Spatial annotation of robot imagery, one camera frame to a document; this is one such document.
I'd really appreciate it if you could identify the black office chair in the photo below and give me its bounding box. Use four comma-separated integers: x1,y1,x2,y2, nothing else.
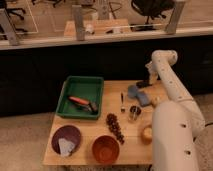
131,0,174,24

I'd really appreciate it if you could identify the crumpled white paper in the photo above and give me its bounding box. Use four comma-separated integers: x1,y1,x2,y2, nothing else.
58,138,75,157

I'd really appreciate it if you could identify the blue cloth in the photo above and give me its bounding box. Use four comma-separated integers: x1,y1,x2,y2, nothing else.
127,85,151,107

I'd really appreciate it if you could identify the green plastic tray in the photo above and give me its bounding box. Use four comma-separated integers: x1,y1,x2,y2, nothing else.
56,76,104,120

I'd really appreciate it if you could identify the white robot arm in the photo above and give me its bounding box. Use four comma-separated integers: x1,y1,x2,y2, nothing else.
147,50,205,171

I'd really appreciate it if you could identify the black eraser block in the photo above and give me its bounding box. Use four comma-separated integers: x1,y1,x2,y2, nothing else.
136,80,151,88

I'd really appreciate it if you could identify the small metal cup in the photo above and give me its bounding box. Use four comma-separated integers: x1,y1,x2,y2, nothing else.
129,105,141,121

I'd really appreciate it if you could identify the yellow round container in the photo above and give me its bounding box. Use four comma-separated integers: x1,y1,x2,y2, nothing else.
142,125,152,143

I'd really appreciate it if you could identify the wooden handled tool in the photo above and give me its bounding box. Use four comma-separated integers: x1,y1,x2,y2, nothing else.
151,96,161,107

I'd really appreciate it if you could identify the orange brown bowl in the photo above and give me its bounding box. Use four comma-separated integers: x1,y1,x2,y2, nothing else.
92,135,120,165

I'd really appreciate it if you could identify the metal fork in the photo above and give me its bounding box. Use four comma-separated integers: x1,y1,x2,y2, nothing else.
121,93,125,113

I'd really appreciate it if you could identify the bunch of dark grapes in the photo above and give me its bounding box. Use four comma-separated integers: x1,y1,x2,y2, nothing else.
106,113,125,144

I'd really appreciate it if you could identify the red handled brush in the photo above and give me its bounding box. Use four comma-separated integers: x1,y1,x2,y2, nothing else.
68,96,98,114

